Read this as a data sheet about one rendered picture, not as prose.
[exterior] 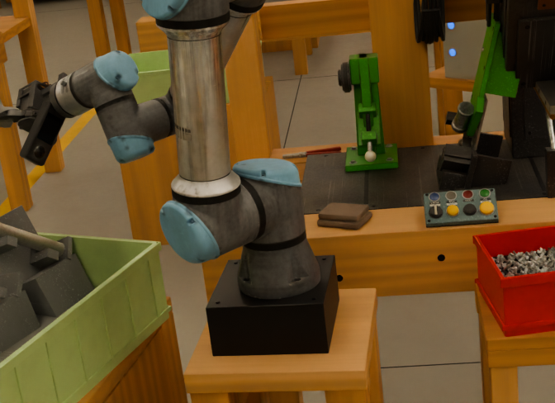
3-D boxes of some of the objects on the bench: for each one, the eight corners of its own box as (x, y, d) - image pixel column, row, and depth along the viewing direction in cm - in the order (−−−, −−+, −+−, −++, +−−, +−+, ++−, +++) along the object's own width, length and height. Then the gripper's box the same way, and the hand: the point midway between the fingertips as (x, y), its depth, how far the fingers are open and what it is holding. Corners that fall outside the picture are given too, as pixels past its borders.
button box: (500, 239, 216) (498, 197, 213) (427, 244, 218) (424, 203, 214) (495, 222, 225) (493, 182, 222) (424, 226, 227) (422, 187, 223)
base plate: (810, 186, 220) (811, 177, 219) (296, 222, 233) (296, 214, 233) (745, 128, 259) (745, 120, 258) (308, 162, 272) (307, 154, 272)
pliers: (341, 149, 279) (340, 145, 278) (342, 155, 274) (341, 151, 274) (282, 155, 280) (282, 151, 279) (282, 162, 275) (282, 157, 274)
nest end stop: (465, 175, 238) (470, 164, 234) (439, 171, 239) (443, 160, 234) (465, 170, 239) (470, 159, 234) (439, 166, 239) (444, 155, 235)
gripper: (111, 98, 202) (45, 133, 213) (30, 51, 189) (-36, 91, 200) (106, 135, 198) (40, 169, 209) (24, 90, 185) (-43, 129, 196)
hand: (1, 144), depth 203 cm, fingers open, 14 cm apart
